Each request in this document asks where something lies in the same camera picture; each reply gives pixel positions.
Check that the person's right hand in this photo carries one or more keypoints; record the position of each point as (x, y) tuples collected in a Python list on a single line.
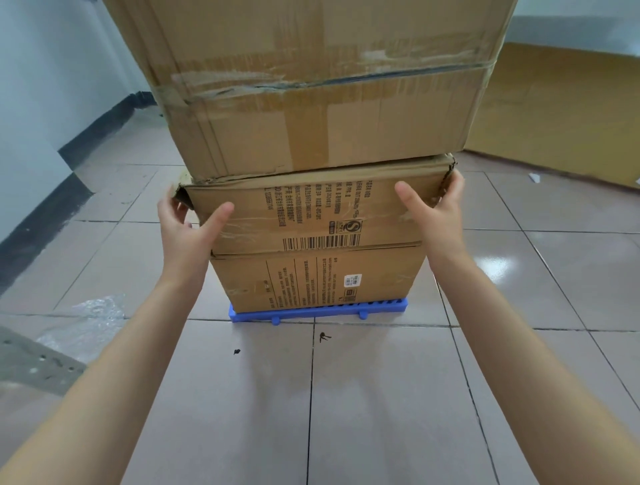
[(442, 230)]

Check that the person's left hand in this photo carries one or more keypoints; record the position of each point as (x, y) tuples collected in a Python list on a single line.
[(185, 250)]

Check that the line drawing print cardboard box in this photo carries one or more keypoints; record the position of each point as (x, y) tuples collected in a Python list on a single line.
[(240, 280)]

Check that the plain cardboard box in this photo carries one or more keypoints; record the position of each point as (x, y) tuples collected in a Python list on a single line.
[(320, 210)]

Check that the blue plastic floor grid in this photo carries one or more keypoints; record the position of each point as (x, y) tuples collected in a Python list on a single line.
[(300, 312)]

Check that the pen scribbled cardboard box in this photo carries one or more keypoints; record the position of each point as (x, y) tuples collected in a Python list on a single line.
[(350, 125)]

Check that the person's right forearm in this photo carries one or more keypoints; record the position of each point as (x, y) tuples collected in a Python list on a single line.
[(540, 389)]

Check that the person's left forearm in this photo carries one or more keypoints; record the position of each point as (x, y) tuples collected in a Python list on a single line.
[(100, 399)]

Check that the flat cardboard sheet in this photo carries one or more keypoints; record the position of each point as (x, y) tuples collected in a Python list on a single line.
[(565, 110)]

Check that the small white paper scrap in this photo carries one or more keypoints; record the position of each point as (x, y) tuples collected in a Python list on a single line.
[(535, 177)]

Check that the clear plastic film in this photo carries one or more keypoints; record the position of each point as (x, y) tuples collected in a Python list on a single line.
[(85, 330)]

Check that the grey metal bracket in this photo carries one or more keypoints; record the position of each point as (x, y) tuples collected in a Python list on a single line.
[(35, 360)]

